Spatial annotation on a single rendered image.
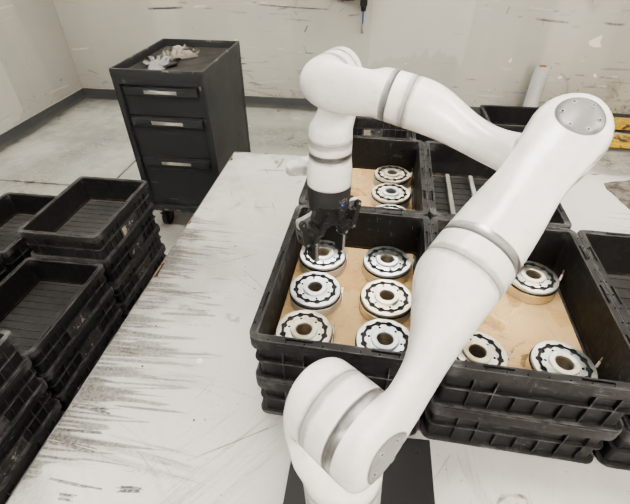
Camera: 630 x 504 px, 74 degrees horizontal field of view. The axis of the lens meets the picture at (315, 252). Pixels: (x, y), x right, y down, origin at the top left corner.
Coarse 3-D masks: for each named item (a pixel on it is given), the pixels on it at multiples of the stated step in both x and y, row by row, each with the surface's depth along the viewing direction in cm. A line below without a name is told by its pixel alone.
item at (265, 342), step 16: (304, 208) 95; (288, 240) 85; (272, 272) 77; (272, 288) 74; (256, 320) 68; (256, 336) 66; (272, 336) 66; (288, 352) 66; (304, 352) 65; (320, 352) 64; (336, 352) 64; (352, 352) 63; (368, 352) 63; (384, 352) 63; (400, 352) 63
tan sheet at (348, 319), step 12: (348, 252) 98; (360, 252) 98; (348, 264) 94; (360, 264) 94; (348, 276) 91; (360, 276) 91; (348, 288) 88; (360, 288) 88; (408, 288) 88; (288, 300) 86; (348, 300) 86; (288, 312) 83; (336, 312) 83; (348, 312) 83; (360, 312) 83; (336, 324) 81; (348, 324) 81; (360, 324) 81; (408, 324) 81; (336, 336) 78; (348, 336) 78
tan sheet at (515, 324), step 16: (496, 304) 85; (512, 304) 85; (528, 304) 85; (544, 304) 85; (560, 304) 85; (496, 320) 81; (512, 320) 81; (528, 320) 81; (544, 320) 81; (560, 320) 81; (496, 336) 78; (512, 336) 78; (528, 336) 78; (544, 336) 78; (560, 336) 78; (528, 352) 75
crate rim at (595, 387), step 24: (432, 240) 85; (576, 240) 85; (600, 288) 74; (624, 336) 66; (456, 360) 62; (528, 384) 61; (552, 384) 60; (576, 384) 59; (600, 384) 59; (624, 384) 59
